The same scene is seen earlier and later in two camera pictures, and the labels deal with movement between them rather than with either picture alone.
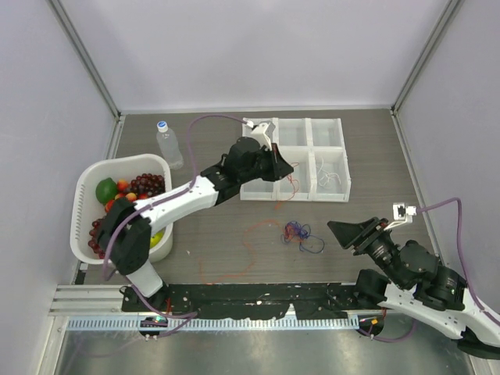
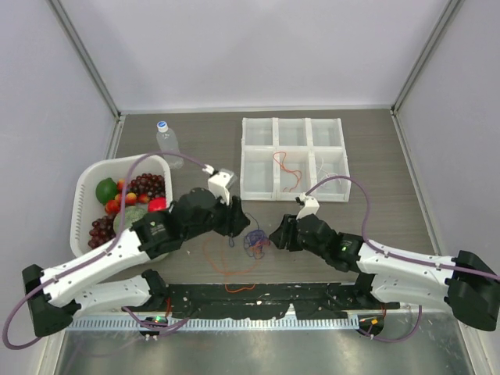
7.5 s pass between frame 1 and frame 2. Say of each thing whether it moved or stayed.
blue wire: moved
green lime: stayed
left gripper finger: moved
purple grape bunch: stayed
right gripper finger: moved
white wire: moved
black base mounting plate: stayed
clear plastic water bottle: stayed
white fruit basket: stayed
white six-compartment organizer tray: stayed
